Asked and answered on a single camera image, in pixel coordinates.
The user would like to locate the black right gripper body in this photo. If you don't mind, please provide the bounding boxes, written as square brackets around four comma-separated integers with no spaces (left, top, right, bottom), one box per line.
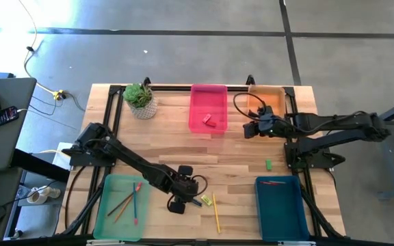
[242,105,289,139]

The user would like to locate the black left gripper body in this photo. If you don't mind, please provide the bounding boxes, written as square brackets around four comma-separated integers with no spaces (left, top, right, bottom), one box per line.
[167,165,201,215]

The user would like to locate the blue pencil with red eraser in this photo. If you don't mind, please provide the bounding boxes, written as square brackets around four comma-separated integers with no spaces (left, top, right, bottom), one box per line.
[132,181,139,226]

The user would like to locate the orange pencil with pink eraser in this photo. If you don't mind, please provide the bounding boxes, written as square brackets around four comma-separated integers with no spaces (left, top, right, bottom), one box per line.
[114,182,144,225]

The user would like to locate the orange translucent plastic bin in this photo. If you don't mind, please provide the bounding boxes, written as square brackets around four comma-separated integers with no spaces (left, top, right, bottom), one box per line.
[246,84,287,135]

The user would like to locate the yellow pencil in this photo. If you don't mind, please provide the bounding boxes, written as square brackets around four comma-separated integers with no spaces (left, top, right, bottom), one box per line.
[212,193,222,234]

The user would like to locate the green translucent plastic bin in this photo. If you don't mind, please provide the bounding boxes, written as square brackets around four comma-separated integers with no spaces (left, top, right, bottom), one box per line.
[92,174,150,242]

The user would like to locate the pink translucent plastic bin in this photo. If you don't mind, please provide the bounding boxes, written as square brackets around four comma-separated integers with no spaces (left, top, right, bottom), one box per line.
[187,83,228,135]

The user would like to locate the blue translucent plastic bin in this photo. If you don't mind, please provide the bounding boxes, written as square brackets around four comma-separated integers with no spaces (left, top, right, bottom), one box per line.
[254,175,311,243]

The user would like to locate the succulent in white geometric pot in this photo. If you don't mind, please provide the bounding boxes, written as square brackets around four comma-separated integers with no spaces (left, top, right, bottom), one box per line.
[122,83,158,120]

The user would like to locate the white paper sheet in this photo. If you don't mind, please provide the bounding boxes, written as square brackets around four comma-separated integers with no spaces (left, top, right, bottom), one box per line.
[51,141,74,171]

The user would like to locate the black shelf board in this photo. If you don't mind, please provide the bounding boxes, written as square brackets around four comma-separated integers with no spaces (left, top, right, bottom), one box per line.
[10,148,71,184]

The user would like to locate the grey side desk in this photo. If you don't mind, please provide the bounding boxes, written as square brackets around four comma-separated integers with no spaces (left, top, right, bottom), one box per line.
[0,77,38,172]

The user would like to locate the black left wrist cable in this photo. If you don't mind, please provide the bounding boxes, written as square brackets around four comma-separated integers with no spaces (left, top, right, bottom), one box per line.
[167,174,209,211]

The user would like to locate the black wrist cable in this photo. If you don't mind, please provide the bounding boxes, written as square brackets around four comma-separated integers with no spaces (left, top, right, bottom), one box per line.
[233,92,270,124]
[167,174,209,211]

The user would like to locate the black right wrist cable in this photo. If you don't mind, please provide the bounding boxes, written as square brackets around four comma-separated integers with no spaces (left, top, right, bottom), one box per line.
[233,92,270,124]

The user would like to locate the cable with yellow plug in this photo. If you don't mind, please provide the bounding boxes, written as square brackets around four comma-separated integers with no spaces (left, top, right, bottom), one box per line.
[18,0,66,100]

